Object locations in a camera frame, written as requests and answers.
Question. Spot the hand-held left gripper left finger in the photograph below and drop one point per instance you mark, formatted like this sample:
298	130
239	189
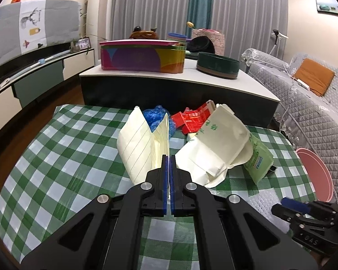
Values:
165	174

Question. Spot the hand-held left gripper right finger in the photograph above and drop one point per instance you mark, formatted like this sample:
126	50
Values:
173	174

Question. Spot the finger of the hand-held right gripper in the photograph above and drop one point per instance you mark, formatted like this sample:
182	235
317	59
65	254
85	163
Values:
294	204
284	213

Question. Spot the pink trash bin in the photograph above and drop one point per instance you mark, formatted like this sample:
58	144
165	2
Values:
315	171

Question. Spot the cream lined paper bag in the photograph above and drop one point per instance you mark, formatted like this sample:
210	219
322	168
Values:
138	146

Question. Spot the white paper bag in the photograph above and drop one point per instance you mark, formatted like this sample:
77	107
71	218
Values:
214	146

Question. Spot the green plastic packet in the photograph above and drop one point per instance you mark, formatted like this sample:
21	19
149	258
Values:
259	157

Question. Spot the clear bubble wrap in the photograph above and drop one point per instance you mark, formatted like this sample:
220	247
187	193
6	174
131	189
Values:
264	202

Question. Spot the red crumpled packet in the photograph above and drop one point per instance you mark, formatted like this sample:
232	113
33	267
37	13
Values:
186	119

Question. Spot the blue crumpled plastic bag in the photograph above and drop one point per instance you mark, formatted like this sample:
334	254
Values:
155	115

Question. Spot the red and white carton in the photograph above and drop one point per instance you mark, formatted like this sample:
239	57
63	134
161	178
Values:
207	108

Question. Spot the white-topped dark coffee table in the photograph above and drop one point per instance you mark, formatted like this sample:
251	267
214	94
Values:
171	90

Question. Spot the grey quilted sofa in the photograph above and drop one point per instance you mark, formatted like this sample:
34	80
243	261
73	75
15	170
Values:
307	118

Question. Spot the green checkered tablecloth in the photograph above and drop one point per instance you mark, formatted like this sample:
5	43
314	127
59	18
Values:
73	160

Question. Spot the dark green round tin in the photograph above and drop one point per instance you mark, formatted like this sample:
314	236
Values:
217	66

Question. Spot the colourful oval tin box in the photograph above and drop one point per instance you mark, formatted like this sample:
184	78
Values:
140	57

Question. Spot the orange cushion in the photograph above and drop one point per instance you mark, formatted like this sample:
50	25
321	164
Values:
315	76

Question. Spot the black hat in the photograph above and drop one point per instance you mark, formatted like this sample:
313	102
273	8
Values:
200	45

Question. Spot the pink gift bag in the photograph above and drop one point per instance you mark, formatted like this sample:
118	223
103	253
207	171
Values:
218	40

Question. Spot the white and green television cabinet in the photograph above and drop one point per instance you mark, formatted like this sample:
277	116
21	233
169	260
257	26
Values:
39	81

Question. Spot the white floor lamp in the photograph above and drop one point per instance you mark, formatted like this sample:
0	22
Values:
276	38

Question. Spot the white stick with blue bead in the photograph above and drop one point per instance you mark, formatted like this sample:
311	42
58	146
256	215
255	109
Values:
40	61

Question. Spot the teal curtain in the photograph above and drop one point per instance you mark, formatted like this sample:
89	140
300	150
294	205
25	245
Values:
200	5

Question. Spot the grey curtain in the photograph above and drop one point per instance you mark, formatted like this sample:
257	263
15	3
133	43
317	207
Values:
248	14
146	2

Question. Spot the grey television dust cover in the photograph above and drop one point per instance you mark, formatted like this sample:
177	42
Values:
56	22

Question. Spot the small photo frame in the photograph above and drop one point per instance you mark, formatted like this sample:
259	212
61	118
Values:
84	43

